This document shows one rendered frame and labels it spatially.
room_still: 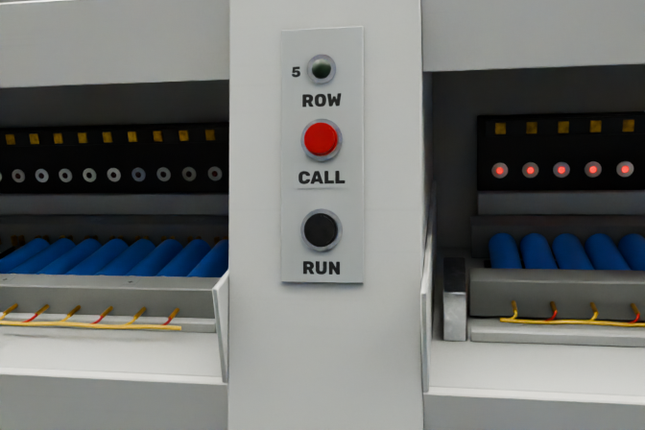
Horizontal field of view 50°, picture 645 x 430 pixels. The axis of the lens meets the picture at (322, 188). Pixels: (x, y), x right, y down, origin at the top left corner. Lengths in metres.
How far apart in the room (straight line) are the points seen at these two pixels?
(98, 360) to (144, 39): 0.17
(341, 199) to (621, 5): 0.16
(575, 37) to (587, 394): 0.16
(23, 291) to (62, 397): 0.08
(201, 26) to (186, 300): 0.15
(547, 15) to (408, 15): 0.06
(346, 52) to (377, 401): 0.17
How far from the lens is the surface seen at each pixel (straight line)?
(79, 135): 0.56
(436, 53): 0.35
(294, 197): 0.33
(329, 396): 0.34
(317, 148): 0.33
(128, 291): 0.42
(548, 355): 0.37
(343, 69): 0.33
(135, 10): 0.38
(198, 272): 0.44
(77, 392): 0.39
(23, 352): 0.42
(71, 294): 0.44
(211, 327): 0.40
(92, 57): 0.39
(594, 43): 0.35
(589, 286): 0.40
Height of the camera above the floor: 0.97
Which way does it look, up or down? 2 degrees up
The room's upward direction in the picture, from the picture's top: straight up
